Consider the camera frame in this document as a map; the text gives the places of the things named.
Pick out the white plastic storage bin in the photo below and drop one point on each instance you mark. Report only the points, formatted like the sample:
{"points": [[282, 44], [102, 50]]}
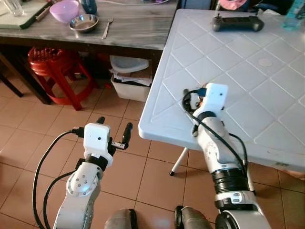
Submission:
{"points": [[129, 88]]}

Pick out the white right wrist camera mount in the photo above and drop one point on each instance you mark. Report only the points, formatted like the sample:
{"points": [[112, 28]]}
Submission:
{"points": [[217, 98]]}

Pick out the wooden table with marble top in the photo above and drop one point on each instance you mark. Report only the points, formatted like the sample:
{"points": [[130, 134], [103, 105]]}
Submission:
{"points": [[138, 33]]}

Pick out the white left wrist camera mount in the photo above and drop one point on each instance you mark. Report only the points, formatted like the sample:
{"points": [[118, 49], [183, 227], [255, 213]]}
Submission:
{"points": [[95, 138]]}

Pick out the clear drinking glass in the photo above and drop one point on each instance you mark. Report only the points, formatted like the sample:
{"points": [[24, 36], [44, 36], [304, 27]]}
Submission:
{"points": [[15, 7]]}

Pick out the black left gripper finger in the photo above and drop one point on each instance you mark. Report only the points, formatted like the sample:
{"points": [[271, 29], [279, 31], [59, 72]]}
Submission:
{"points": [[100, 120], [127, 134]]}

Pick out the pink plastic bowl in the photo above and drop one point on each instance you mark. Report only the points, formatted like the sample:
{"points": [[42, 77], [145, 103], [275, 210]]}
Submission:
{"points": [[64, 10]]}

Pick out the grey left robot leg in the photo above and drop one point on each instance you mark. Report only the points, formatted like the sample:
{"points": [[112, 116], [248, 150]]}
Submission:
{"points": [[121, 220]]}

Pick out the white plastic folding table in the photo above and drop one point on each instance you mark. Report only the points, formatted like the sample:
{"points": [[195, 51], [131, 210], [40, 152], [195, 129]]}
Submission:
{"points": [[248, 62]]}

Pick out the red plastic stool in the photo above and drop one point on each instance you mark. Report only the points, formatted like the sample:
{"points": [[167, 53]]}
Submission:
{"points": [[50, 62]]}

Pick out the stainless steel bowl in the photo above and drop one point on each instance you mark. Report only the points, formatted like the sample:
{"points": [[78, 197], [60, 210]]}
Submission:
{"points": [[84, 23]]}

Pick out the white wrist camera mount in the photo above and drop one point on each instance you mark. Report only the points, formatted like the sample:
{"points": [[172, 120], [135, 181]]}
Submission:
{"points": [[95, 138], [217, 98]]}

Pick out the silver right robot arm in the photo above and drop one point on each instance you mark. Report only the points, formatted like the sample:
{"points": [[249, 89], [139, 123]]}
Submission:
{"points": [[221, 152]]}

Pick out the dark blue cup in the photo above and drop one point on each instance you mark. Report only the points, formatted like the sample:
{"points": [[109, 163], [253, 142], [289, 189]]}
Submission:
{"points": [[89, 5]]}

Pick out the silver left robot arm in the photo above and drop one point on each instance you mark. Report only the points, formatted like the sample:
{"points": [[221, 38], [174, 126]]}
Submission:
{"points": [[78, 191]]}

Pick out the black handheld controller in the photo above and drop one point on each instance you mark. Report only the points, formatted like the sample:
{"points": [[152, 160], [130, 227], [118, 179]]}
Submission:
{"points": [[237, 23]]}

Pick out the pink plastic item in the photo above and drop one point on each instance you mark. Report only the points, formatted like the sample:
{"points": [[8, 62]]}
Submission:
{"points": [[230, 4]]}

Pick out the metal fork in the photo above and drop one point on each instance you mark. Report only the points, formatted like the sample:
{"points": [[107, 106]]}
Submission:
{"points": [[106, 29]]}

